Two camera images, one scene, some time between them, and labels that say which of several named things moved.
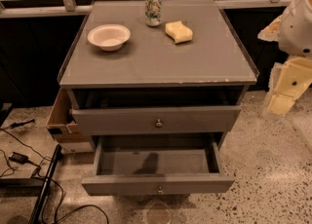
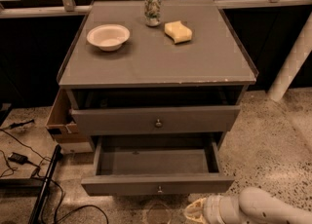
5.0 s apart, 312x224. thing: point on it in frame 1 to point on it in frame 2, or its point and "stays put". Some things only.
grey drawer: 151,165 stays put
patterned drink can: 153,8 stays put
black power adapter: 19,158 stays put
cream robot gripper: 296,30 to 211,207
